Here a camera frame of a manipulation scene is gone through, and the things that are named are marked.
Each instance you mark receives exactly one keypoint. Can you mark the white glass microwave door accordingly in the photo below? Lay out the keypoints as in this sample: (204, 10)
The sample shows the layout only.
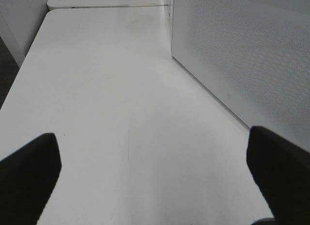
(254, 55)

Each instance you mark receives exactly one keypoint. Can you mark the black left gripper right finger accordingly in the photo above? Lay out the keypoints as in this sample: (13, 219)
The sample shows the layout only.
(281, 170)

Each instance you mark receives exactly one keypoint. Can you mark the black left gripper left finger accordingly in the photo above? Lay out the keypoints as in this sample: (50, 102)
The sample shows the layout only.
(27, 179)

